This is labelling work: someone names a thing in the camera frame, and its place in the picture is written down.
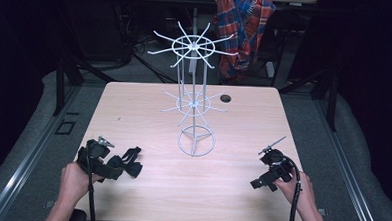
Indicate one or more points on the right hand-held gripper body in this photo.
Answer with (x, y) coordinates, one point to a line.
(275, 164)

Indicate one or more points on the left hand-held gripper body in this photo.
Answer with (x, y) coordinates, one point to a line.
(93, 151)

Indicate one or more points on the black bow tie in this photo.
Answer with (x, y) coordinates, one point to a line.
(128, 162)

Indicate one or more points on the person's right hand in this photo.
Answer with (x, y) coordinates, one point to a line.
(295, 193)

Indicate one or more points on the person's left hand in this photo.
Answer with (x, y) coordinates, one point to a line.
(73, 182)

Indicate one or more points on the black chair part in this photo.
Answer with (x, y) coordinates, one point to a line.
(79, 218)

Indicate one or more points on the black metal stand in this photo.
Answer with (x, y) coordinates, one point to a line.
(60, 84)
(333, 103)

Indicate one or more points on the red blue plaid shirt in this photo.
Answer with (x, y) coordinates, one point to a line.
(244, 32)

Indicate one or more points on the aluminium floor rail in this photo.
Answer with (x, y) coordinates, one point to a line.
(348, 177)
(32, 156)

